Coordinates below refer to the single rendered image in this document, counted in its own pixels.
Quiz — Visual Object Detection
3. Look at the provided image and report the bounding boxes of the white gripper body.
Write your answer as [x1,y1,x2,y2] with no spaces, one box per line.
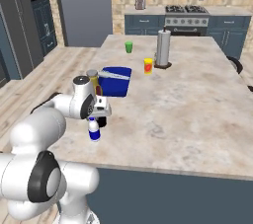
[87,107,113,119]

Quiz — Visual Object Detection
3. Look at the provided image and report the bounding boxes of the blue island counter base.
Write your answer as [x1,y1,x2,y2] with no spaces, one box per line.
[86,167,253,224]

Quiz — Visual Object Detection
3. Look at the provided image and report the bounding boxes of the white bottle with blue label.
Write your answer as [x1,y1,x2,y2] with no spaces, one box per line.
[87,117,101,143]

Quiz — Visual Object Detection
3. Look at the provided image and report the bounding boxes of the yellow bottle with grey cap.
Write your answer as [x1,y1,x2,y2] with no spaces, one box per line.
[85,68,104,97]

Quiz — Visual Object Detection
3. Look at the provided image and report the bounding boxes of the blue open box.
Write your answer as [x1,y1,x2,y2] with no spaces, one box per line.
[97,66,133,99]

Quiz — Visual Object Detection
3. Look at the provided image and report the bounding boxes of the paper towel roll on holder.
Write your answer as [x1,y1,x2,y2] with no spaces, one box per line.
[153,27,173,70]

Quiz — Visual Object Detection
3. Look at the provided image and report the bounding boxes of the blue base cupboards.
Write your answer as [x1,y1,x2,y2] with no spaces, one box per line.
[207,15,253,60]
[124,14,166,37]

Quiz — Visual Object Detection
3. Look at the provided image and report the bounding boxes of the blue tall cupboard run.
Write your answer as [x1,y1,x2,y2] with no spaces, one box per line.
[31,0,58,57]

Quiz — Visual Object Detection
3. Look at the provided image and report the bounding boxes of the silver toaster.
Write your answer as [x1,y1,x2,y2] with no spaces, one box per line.
[134,0,147,11]

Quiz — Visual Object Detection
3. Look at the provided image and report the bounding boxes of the grey fridge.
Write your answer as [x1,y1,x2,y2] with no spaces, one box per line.
[0,0,44,80]

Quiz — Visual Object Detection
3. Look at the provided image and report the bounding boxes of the steel stove with oven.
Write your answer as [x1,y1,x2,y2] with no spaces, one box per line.
[163,4,211,37]

